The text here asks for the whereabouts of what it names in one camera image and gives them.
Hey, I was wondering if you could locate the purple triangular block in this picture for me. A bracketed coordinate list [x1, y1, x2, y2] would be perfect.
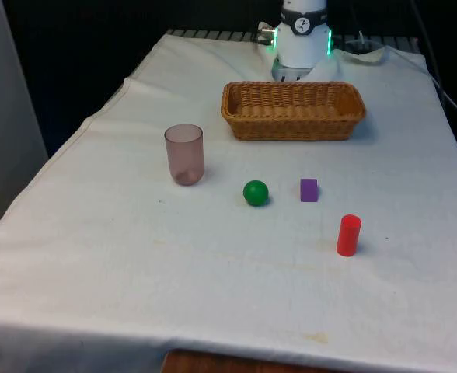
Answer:
[299, 178, 321, 204]

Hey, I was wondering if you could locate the wicker basket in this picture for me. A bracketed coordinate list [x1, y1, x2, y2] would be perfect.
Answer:
[220, 80, 368, 142]

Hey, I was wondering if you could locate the red cylinder block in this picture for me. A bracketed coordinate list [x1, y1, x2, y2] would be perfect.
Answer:
[336, 214, 363, 258]

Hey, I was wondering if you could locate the green ball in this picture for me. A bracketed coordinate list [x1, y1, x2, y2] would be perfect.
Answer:
[242, 180, 270, 207]

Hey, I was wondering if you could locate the see-through pink cup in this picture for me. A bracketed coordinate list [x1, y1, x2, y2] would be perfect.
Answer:
[163, 124, 205, 187]

